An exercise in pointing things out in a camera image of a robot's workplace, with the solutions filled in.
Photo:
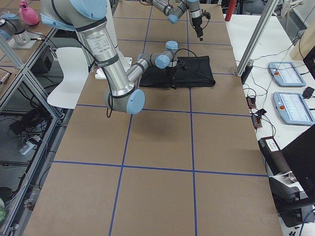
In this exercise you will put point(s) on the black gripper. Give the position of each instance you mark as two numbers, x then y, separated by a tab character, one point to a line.
196	23
170	71

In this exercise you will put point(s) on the black printed t-shirt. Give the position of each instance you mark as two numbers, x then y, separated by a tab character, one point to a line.
198	74

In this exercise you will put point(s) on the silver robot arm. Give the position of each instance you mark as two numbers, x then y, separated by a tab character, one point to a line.
88	18
174	13

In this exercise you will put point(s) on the red cylinder bottle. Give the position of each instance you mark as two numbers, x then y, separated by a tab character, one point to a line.
230	10

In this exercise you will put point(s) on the black water bottle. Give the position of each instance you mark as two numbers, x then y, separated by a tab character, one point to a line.
247	71

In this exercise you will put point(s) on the upper orange connector board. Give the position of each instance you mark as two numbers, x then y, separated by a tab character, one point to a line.
251	102

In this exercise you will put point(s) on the orange connector board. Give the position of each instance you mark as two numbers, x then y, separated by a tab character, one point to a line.
257	117
251	102

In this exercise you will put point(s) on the brown paper table cover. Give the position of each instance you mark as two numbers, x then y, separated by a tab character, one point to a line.
187	165

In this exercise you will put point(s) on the lower orange connector board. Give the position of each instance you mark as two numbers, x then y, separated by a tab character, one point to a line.
257	117

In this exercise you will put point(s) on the upper blue teach pendant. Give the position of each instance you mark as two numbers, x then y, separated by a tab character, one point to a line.
285	74

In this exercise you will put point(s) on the blue teach pendant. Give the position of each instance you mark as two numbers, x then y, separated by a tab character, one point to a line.
285	74
292	109

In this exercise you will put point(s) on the white plastic chair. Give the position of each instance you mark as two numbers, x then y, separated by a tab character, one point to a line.
75	73

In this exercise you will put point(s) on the lower blue teach pendant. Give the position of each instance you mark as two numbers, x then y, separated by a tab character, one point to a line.
292	109

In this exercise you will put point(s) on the black computer mouse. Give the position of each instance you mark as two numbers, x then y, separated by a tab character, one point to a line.
308	93

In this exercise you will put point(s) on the black box under table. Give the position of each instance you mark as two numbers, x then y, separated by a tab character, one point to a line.
43	63

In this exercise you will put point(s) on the black monitor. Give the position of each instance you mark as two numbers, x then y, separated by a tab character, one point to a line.
300	156

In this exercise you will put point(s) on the pink plush toy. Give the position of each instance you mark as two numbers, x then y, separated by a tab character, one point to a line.
28	15

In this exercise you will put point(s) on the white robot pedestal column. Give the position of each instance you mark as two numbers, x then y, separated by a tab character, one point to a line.
115	37

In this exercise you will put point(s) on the aluminium frame post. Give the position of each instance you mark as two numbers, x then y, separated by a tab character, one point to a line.
257	33

